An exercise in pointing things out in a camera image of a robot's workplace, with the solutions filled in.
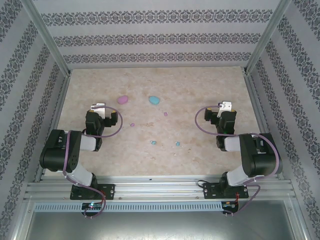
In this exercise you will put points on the pink earbud charging case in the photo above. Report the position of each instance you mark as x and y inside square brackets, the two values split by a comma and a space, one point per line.
[122, 100]

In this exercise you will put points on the blue earbud charging case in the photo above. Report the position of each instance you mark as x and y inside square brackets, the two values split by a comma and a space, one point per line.
[154, 100]

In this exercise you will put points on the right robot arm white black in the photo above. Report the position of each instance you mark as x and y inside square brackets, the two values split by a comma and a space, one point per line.
[262, 160]

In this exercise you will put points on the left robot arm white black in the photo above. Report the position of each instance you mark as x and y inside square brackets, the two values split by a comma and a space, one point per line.
[55, 150]

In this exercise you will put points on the right controller circuit board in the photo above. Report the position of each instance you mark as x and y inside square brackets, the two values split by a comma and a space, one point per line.
[228, 205]

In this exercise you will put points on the controller circuit board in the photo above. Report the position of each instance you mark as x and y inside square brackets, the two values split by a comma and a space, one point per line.
[228, 205]
[91, 205]

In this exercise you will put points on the left controller circuit board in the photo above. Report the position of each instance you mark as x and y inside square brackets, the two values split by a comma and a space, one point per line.
[91, 205]

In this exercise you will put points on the steel sheet shelf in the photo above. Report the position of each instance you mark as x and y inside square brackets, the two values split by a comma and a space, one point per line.
[160, 225]

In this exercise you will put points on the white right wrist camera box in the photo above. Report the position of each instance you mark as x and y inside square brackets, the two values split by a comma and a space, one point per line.
[225, 107]

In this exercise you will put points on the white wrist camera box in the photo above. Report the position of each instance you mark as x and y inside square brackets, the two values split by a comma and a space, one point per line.
[225, 107]
[101, 110]

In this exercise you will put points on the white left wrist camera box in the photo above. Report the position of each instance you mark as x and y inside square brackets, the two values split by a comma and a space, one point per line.
[101, 110]

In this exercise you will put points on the aluminium side rail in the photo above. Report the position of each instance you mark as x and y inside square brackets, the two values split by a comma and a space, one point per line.
[260, 120]
[53, 125]

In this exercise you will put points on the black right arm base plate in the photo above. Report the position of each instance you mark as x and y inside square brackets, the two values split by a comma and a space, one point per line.
[210, 191]

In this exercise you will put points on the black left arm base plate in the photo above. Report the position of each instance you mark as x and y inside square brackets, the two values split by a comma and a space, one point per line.
[108, 191]

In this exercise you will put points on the aluminium frame post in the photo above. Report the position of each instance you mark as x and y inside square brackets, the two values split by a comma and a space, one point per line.
[47, 37]
[267, 37]

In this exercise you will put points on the aluminium mounting rail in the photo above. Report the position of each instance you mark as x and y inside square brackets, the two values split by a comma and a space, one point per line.
[160, 187]

